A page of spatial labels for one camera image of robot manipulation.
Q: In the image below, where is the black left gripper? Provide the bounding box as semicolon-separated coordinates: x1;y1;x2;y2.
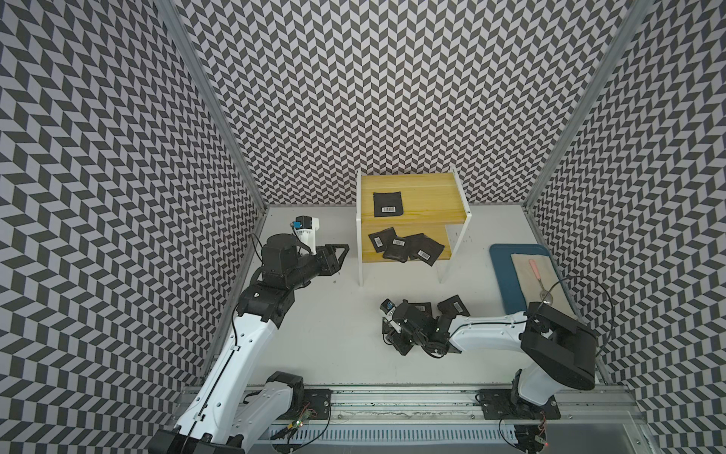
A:
285;243;349;289

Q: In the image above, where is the black tea bag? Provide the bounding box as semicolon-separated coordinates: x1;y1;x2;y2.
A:
406;234;444;267
374;192;404;218
410;303;433;318
383;236;408;263
437;295;470;318
369;227;397;253

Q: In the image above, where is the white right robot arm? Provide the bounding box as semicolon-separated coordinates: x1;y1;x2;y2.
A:
379;296;597;407

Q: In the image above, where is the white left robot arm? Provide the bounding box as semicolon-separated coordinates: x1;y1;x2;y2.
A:
147;228;350;453

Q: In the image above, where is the white yellow two-tier shelf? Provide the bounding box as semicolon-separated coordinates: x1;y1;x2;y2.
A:
355;166;472;285

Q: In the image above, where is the blue tray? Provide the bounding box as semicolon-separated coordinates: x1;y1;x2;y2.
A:
489;243;552;315

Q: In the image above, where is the beige cloth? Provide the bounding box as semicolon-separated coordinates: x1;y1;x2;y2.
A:
512;253;578;319

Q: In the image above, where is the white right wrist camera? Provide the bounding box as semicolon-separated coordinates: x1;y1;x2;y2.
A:
379;299;396;335

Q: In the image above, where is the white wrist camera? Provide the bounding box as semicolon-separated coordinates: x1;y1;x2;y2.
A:
291;216;320;255
379;299;396;335

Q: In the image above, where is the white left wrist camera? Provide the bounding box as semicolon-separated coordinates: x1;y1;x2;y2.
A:
291;216;320;255

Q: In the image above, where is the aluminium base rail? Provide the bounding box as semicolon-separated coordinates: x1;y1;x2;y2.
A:
257;385;661;453

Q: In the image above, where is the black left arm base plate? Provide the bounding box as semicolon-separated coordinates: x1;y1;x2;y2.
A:
278;388;332;420

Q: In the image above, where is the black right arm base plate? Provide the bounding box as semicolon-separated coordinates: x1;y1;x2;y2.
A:
475;389;562;421

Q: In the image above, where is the pink handled spoon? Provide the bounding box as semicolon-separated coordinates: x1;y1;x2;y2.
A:
529;259;554;305

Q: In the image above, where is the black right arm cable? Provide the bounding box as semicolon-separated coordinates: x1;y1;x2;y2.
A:
535;274;616;359

